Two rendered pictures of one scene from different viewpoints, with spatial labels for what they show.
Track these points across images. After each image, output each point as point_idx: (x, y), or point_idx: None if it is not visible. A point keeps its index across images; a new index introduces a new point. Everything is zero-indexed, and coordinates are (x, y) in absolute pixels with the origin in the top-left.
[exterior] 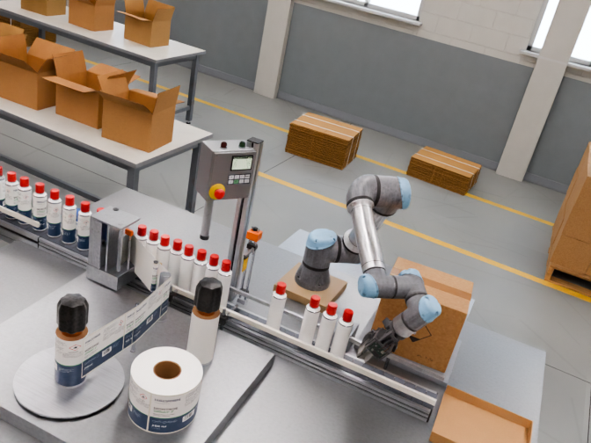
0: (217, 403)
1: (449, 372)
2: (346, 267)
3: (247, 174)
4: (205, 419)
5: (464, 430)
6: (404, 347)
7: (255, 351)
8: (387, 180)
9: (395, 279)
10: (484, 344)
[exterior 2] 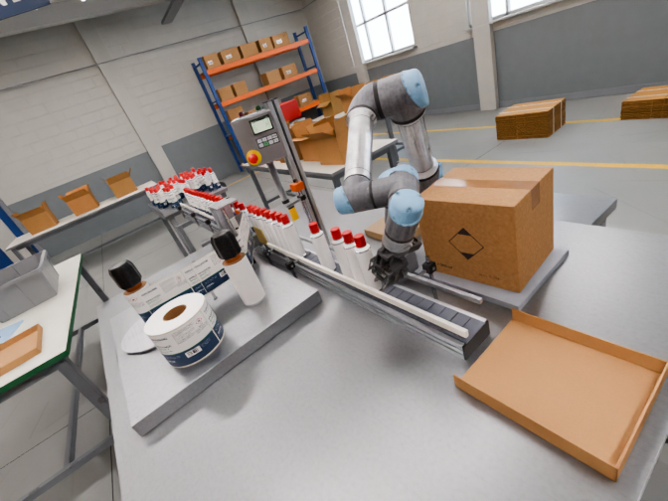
0: (238, 339)
1: (529, 291)
2: None
3: (273, 133)
4: (217, 355)
5: (523, 373)
6: (462, 267)
7: (302, 289)
8: (386, 79)
9: (370, 183)
10: (611, 250)
